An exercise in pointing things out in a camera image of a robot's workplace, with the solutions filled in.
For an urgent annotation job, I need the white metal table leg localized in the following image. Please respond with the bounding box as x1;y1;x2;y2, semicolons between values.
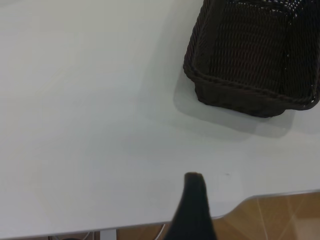
99;229;118;240

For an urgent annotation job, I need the thin white cable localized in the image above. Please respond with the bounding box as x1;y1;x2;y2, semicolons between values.
155;223;167;239

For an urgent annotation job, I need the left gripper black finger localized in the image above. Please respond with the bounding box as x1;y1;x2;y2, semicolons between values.
166;172;218;240

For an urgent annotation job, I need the black woven wicker basket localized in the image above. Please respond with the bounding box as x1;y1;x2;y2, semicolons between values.
182;0;320;119

